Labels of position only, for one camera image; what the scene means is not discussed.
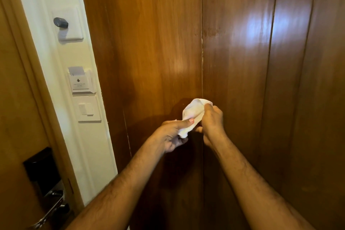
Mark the person's left hand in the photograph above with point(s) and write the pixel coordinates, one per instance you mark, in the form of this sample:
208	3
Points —
168	138

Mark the person's right hand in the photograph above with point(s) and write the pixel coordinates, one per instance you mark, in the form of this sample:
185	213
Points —
214	124

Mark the white wipe cloth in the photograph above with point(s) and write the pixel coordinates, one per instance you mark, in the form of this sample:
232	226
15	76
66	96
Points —
192	110

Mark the person's right forearm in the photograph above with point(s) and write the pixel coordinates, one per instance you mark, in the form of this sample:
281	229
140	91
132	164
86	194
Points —
250	184

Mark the person's left forearm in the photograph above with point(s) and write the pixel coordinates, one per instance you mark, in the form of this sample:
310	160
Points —
121	192

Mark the black door lock body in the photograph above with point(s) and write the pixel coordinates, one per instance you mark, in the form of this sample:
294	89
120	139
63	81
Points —
40	167

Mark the light brown wooden door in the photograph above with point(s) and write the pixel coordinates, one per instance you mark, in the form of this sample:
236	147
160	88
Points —
16	103

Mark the white key card holder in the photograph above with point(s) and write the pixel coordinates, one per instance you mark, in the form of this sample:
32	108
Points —
79	83

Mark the white key card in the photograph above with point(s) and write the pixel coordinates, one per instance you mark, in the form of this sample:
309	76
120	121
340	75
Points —
76	70

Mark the white plate with dark knob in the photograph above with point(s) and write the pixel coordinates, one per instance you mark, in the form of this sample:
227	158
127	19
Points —
72	27

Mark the white light switch plate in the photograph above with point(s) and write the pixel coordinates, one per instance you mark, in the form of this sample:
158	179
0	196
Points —
91	115

